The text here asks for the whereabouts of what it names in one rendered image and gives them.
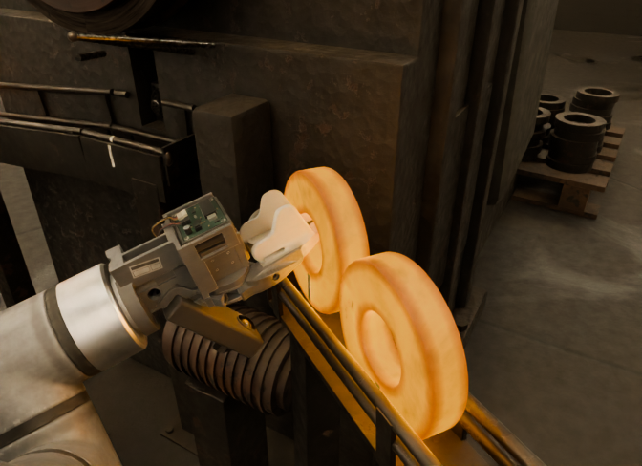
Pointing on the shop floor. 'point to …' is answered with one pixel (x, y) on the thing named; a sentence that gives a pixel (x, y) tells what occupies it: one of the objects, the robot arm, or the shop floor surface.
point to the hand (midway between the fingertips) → (321, 224)
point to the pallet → (571, 150)
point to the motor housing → (233, 390)
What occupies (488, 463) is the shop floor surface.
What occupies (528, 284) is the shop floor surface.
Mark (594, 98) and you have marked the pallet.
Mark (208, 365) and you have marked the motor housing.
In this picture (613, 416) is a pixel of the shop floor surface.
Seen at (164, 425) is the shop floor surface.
